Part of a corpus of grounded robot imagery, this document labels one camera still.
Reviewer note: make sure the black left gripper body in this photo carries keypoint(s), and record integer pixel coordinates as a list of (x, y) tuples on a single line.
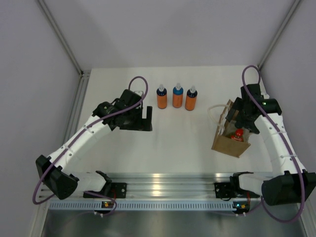
[(134, 121)]

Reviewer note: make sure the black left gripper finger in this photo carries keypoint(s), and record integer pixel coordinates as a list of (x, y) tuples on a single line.
[(148, 115), (147, 124)]

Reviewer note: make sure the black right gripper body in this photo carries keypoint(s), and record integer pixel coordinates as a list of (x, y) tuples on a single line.
[(241, 117)]

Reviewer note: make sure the orange bottle dark blue cap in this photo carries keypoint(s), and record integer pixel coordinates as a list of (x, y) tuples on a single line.
[(161, 97)]

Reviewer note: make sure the yellow bottle red cap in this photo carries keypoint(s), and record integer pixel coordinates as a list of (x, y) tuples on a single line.
[(236, 135)]

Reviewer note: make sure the orange bottle light blue cap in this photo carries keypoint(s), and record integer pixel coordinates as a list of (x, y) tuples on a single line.
[(177, 97)]

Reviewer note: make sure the orange bottle navy cap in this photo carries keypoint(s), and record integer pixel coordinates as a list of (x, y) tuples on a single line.
[(191, 98)]

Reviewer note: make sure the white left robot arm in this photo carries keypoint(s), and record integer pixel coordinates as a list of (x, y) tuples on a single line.
[(56, 170)]

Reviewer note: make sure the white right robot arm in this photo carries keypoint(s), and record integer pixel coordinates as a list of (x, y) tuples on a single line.
[(291, 182)]

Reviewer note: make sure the aluminium left frame post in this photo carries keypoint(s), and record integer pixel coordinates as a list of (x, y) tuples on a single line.
[(59, 34)]

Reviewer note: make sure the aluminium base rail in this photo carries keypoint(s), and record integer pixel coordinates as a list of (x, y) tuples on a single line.
[(170, 186)]

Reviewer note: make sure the white slotted cable duct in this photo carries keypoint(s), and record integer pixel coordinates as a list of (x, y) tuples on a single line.
[(127, 205)]

